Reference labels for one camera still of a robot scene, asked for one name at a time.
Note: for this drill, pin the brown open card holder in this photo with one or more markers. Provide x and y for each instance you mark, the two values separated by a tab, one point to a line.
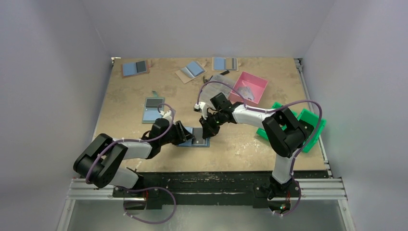
132	69

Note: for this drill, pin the green tray lid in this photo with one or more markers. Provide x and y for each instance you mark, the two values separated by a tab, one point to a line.
312	119

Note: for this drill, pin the tan open card holder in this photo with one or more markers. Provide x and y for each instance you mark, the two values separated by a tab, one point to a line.
191	71

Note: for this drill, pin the beige open card holder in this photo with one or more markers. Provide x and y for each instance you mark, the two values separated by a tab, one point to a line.
225	64

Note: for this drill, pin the cards in pink bin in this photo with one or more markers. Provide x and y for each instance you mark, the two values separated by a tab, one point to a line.
246	93

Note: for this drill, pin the pink plastic bin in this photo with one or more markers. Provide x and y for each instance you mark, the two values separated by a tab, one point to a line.
256	84

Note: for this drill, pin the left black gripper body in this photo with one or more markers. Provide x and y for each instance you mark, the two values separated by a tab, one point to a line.
174	135

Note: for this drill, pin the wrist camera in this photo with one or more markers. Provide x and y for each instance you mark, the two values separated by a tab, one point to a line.
201	107
168	115

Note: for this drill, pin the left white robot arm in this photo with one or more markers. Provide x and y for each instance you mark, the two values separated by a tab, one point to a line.
100	162

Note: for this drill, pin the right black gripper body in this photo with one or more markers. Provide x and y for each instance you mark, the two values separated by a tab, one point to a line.
209	124

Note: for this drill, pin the blue card holder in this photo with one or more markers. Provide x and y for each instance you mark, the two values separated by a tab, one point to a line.
197	140

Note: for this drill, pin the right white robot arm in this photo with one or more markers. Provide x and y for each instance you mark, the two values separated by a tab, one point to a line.
285	133

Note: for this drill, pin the teal open card holder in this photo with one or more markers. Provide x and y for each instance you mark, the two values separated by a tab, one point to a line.
152	108

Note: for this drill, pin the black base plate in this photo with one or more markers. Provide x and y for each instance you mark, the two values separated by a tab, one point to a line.
249	188

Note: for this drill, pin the clear plastic organizer box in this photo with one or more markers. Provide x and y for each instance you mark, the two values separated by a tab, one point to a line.
223	85

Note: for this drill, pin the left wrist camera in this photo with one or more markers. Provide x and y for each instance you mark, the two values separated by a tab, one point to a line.
168	115

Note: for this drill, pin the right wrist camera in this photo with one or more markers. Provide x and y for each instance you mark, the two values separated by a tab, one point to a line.
201	107

